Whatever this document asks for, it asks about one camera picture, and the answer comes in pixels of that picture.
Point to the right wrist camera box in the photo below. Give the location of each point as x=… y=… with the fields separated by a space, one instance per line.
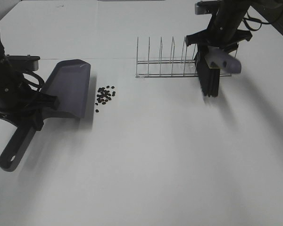
x=206 y=7

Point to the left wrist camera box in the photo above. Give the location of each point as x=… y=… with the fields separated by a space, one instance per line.
x=24 y=63

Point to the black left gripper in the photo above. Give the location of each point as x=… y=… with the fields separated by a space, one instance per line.
x=19 y=91

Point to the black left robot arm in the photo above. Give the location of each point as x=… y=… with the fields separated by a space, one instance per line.
x=4 y=63

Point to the purple plastic dustpan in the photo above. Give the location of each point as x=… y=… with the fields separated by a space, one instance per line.
x=69 y=81

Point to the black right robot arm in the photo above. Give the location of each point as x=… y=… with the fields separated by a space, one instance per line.
x=233 y=4

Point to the pile of coffee beans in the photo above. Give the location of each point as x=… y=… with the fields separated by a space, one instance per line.
x=105 y=94

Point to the metal wire dish rack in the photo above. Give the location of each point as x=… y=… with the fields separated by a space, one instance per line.
x=155 y=63

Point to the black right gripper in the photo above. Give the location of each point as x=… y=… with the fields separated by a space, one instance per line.
x=222 y=30

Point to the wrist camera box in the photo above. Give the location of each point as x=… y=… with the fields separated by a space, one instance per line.
x=206 y=7
x=24 y=63

